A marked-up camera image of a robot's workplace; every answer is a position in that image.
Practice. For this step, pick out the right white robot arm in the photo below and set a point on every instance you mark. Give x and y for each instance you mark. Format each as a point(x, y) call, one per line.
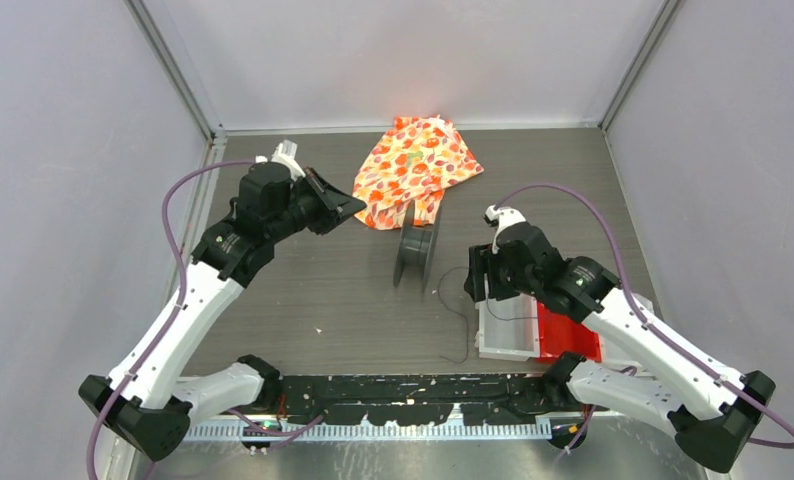
point(709, 408)

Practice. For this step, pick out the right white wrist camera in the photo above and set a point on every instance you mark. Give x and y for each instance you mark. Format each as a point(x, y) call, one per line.
point(501, 218)

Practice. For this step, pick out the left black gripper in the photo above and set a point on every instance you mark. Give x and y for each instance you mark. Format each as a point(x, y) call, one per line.
point(335, 205)

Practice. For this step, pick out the slotted cable duct rail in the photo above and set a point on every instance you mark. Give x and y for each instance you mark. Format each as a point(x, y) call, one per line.
point(231, 429)

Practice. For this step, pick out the red plastic bin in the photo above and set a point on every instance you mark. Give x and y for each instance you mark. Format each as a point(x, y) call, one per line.
point(559, 334)

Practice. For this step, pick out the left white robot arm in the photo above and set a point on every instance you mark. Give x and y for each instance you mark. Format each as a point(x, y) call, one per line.
point(140, 400)

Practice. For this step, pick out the black cable spool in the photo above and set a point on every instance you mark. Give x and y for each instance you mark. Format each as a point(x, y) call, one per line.
point(416, 246)

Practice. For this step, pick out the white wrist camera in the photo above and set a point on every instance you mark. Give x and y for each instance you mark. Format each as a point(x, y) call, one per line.
point(501, 218)
point(285, 154)

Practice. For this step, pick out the orange floral cloth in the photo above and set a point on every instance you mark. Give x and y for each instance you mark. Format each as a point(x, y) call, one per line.
point(414, 161)

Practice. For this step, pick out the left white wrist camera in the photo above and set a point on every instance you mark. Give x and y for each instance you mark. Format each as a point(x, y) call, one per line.
point(285, 154)

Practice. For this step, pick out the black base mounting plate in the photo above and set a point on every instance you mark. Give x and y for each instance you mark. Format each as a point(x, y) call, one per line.
point(412, 400)

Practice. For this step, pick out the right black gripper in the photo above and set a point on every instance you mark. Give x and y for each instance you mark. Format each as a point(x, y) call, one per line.
point(482, 259)

